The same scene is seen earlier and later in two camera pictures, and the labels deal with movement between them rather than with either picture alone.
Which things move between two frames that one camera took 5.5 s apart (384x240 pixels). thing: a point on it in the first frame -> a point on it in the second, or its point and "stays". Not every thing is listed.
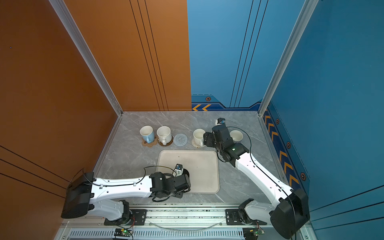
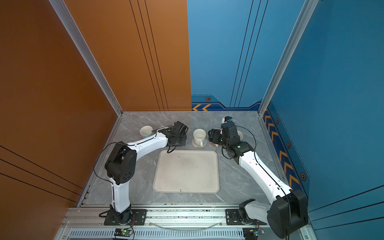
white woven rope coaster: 196,145 stays
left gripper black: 181,194 -> 184,139
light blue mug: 147,133 stays
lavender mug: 236,135 stays
